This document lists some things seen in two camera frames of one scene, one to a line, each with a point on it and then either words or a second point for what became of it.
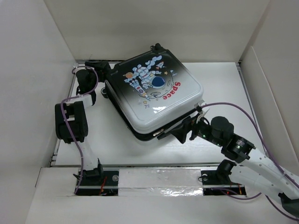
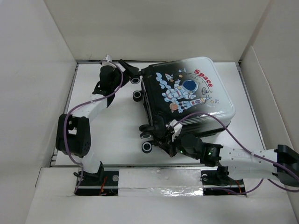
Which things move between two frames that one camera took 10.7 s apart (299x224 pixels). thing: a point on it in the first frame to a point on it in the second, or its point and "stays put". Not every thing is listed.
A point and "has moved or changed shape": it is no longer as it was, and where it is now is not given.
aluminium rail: [91, 165] stays put
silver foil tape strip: [160, 182] stays put
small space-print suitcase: [152, 91] has moved or changed shape
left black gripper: [101, 68] to [129, 71]
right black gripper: [188, 124] to [168, 147]
